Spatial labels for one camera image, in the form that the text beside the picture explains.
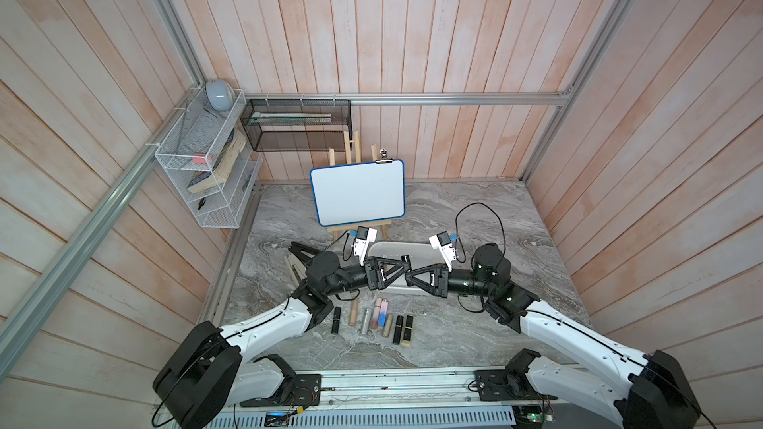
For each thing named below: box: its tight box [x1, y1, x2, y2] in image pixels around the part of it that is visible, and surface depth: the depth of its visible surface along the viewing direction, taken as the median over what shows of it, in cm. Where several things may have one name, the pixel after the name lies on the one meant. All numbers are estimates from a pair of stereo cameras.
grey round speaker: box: [205, 79, 236, 112], surface depth 84 cm
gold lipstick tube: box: [381, 313, 395, 338], surface depth 85 cm
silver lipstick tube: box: [361, 307, 372, 335], surface depth 85 cm
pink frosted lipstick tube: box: [370, 297, 383, 330], surface depth 87 cm
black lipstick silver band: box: [330, 306, 341, 335], surface depth 85 cm
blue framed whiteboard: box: [309, 158, 406, 227], surface depth 93 cm
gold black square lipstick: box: [401, 314, 415, 347], surface depth 83 cm
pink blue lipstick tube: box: [377, 298, 389, 327], surface depth 86 cm
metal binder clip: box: [375, 147, 394, 164], surface depth 90 cm
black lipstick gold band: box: [392, 314, 405, 345], surface depth 84 cm
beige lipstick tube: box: [348, 298, 360, 327], surface depth 87 cm
